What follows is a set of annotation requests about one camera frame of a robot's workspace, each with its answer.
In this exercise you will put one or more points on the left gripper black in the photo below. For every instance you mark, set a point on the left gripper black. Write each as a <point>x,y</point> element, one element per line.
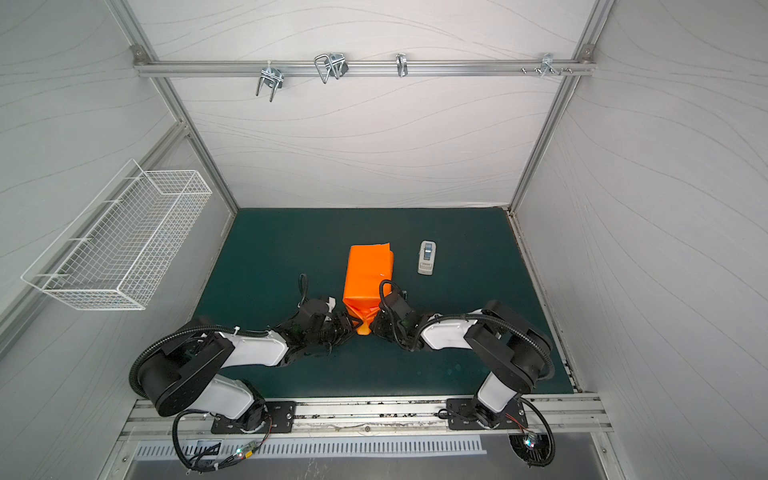
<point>336,326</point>

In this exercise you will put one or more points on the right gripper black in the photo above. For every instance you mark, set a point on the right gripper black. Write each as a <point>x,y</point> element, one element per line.
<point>383,324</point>

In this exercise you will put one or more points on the orange wrapping paper sheet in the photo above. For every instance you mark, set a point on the orange wrapping paper sheet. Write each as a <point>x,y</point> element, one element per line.
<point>367,267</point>

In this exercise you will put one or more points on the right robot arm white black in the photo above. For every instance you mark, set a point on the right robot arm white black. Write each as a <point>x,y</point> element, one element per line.
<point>516,354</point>

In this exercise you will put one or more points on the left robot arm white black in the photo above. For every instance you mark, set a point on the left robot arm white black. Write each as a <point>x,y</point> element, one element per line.
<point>181,371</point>

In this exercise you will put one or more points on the green table mat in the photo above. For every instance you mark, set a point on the green table mat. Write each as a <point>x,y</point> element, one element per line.
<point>254,285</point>

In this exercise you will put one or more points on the white vent strip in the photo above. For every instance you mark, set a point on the white vent strip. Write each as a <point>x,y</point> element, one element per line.
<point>324,447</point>

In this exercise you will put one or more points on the metal u-bolt clamp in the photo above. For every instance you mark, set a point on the metal u-bolt clamp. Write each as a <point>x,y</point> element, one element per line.
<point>271,79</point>
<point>331,65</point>

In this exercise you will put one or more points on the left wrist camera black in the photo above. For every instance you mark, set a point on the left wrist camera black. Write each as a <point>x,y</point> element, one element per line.
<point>312,312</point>

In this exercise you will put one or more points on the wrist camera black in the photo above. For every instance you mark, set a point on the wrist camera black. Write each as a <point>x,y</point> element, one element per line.
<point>312,312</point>
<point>393,301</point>

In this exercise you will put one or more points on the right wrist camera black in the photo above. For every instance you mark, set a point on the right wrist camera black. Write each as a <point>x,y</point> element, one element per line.
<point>393,301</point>

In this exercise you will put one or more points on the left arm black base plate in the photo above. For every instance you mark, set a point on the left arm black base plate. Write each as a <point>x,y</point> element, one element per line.
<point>260,417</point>

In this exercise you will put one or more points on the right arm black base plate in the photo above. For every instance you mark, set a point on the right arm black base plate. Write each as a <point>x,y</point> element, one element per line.
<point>468,414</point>

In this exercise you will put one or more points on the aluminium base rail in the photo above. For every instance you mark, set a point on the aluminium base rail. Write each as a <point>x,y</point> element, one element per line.
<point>373,416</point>

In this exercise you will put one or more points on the white wire basket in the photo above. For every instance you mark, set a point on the white wire basket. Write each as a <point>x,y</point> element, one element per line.
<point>114,254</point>

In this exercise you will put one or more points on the aluminium cross rail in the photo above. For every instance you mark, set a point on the aluminium cross rail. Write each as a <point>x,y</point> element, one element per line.
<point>357,68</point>

